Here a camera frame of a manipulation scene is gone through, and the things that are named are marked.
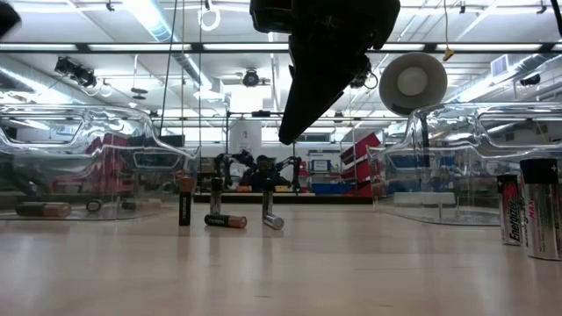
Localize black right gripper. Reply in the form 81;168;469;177
249;0;401;146

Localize screws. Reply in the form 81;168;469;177
496;173;523;247
262;178;276;219

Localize thick Energizer MAX battery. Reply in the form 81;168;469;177
519;157;562;262

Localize red shelf bins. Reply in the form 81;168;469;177
340;131;383;198

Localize white column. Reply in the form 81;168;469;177
229;120;263;176

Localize white desk lamp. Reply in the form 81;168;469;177
378;51;449;169

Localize person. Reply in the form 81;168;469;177
250;154;278;193

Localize blue bins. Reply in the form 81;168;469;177
310;182;352;196

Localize distant black table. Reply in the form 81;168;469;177
192;191;374;205

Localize clear plastic tray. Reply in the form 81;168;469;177
367;102;562;227
0;104;202;221

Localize red cabinet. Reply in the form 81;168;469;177
47;133;142;197

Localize black overhead beam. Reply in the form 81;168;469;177
0;41;562;55

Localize black ceiling camera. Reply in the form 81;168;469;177
241;68;262;89
349;61;379;91
54;55;98;89

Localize distant black gantry frame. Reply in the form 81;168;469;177
224;110;297;194

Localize white cable ring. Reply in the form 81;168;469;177
198;0;222;32

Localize yellow hook cable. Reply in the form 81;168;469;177
441;0;457;62

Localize black hanging cable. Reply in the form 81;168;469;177
158;0;179;138

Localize silver ventilation duct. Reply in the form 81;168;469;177
122;0;220;96

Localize white wall vent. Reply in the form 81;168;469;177
490;54;511;79

